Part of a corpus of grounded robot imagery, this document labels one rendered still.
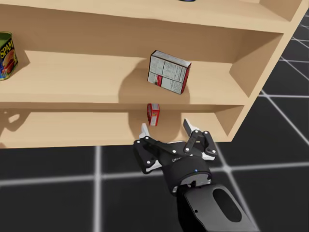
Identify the green and blue rectangular can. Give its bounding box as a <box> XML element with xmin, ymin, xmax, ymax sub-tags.
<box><xmin>0</xmin><ymin>30</ymin><xmax>19</xmax><ymax>81</ymax></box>

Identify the red and white carton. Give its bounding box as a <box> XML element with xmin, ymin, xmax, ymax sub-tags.
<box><xmin>147</xmin><ymin>50</ymin><xmax>192</xmax><ymax>95</ymax></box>

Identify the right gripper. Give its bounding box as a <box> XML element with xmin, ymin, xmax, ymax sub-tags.
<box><xmin>133</xmin><ymin>117</ymin><xmax>217</xmax><ymax>194</ymax></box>

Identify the pale wooden shelf unit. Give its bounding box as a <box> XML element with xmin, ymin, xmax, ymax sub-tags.
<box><xmin>0</xmin><ymin>0</ymin><xmax>309</xmax><ymax>149</ymax></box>

